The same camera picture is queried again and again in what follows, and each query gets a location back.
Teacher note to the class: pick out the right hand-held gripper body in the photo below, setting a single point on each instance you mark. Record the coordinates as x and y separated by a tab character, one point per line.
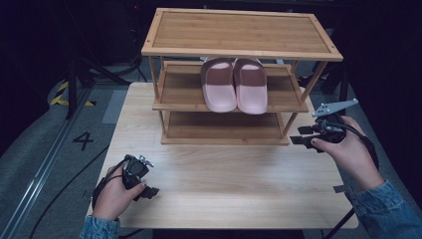
331	132

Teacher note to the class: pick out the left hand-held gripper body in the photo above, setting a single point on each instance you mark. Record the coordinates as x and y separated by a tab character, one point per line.
136	169

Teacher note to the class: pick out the pink slipper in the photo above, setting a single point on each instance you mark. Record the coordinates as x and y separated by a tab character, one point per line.
219	96
252	99

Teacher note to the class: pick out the wooden shoe rack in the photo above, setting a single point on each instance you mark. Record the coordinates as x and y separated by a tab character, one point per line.
239	33

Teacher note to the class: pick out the person's left hand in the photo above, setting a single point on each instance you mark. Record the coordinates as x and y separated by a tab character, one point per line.
111	199

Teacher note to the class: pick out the person's right hand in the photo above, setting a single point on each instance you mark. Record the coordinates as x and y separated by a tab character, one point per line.
355	156

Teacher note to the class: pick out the small grey tape piece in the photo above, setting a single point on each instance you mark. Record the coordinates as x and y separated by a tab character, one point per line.
340	189

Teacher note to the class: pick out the black tripod stand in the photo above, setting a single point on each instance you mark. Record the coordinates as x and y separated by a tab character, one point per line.
71	86

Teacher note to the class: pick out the metal floor rail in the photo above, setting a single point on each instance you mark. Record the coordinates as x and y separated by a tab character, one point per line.
40	172

